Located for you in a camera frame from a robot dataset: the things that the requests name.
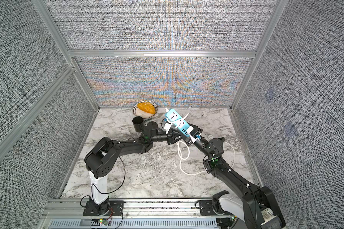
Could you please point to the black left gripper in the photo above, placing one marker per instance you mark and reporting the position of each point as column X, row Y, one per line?
column 171, row 136

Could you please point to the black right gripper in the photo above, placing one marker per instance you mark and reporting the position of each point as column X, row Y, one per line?
column 188, row 141

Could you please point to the teal power strip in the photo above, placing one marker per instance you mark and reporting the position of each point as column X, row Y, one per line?
column 177, row 120

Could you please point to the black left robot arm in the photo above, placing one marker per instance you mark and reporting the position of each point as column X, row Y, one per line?
column 103, row 156

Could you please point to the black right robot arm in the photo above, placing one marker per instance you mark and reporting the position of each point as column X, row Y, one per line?
column 260, row 208

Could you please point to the orange food piece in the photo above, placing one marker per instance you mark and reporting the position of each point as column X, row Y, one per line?
column 146, row 107

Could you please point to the black cup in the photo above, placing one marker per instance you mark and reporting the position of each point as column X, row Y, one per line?
column 138, row 123

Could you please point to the patterned white bowl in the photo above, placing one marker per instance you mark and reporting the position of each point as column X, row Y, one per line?
column 138, row 112

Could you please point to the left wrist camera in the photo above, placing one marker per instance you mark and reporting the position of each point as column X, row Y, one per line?
column 166, row 125

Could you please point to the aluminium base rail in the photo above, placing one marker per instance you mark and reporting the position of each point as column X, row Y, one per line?
column 138, row 213

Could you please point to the aluminium enclosure frame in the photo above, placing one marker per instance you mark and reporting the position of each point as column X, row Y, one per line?
column 72, row 71

